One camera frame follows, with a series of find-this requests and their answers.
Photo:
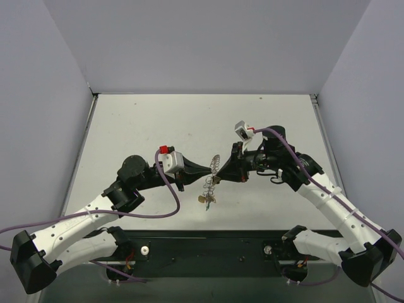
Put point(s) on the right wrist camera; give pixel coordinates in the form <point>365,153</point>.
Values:
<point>244,132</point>

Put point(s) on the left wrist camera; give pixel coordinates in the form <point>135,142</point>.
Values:
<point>172,161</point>

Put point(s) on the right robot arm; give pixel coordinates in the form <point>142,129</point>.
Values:
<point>364,249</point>

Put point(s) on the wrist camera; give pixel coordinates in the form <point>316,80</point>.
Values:
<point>172,161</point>
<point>244,132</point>

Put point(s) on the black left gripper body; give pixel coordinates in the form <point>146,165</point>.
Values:
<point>180,177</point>

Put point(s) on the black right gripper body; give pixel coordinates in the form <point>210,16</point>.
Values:
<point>239,165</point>

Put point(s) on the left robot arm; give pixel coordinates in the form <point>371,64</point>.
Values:
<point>38,258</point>

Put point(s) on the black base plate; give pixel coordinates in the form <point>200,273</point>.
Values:
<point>210,253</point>

